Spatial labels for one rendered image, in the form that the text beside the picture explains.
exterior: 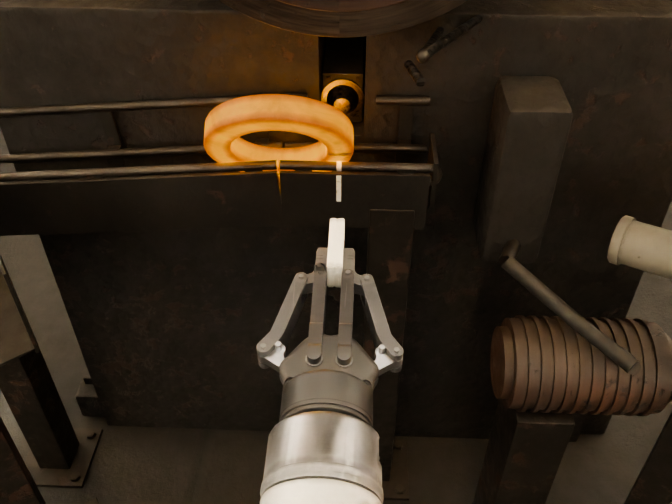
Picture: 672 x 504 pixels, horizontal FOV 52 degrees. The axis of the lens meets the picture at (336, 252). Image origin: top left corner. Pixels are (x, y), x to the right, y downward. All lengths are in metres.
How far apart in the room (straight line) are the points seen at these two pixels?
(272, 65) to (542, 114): 0.34
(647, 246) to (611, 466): 0.73
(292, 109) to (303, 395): 0.35
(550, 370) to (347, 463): 0.47
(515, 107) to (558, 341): 0.30
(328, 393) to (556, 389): 0.45
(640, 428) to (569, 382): 0.67
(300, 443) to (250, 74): 0.55
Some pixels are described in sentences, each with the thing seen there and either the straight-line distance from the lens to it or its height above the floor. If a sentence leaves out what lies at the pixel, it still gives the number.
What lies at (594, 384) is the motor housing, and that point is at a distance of 0.94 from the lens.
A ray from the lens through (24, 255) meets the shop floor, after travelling 2.00.
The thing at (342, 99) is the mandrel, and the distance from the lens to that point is 0.94.
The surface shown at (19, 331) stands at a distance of 0.87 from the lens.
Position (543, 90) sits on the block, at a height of 0.80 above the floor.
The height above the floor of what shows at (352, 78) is 0.77.
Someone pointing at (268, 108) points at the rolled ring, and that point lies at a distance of 0.77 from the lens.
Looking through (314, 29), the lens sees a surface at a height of 0.89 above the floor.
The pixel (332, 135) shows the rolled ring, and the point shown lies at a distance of 0.80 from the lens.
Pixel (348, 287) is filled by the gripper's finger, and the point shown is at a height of 0.75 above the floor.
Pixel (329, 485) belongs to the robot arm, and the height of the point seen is 0.76.
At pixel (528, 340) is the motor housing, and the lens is 0.92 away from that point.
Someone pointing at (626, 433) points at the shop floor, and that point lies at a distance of 1.56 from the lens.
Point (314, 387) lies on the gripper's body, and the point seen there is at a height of 0.76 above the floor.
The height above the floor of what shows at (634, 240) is 0.69.
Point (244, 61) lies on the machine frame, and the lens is 0.92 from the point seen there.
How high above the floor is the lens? 1.18
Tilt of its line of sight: 40 degrees down
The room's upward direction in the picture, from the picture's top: straight up
